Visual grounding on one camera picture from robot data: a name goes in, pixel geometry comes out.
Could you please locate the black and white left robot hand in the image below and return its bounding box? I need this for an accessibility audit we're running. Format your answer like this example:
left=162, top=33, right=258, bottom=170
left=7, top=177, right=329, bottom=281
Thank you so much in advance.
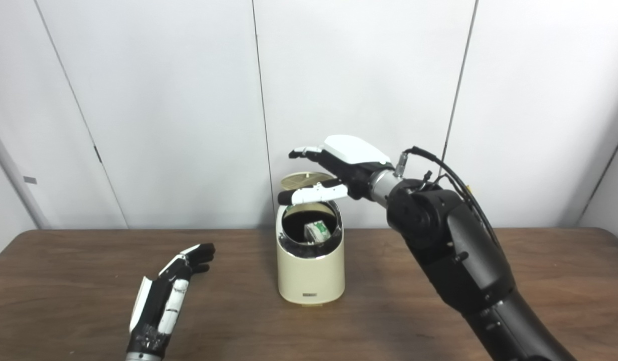
left=126, top=243, right=216, bottom=361

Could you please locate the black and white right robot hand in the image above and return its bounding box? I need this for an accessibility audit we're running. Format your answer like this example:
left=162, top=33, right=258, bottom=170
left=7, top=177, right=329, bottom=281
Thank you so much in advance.
left=278, top=134, right=395, bottom=206

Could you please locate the round cream bin lid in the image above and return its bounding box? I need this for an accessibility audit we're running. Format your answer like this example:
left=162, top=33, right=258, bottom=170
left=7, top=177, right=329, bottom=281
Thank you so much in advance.
left=280, top=171, right=335, bottom=191

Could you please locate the small white green milk carton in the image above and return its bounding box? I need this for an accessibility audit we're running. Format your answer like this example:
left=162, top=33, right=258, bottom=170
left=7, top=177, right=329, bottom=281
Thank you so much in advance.
left=304, top=221, right=332, bottom=244

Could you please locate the cream-colored bin body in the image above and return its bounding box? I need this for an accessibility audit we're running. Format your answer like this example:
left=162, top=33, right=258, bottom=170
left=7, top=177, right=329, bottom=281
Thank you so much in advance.
left=276, top=198, right=346, bottom=305

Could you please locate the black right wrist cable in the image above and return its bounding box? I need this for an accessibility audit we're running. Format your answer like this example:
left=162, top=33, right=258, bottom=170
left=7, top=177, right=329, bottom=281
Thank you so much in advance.
left=397, top=146, right=500, bottom=246

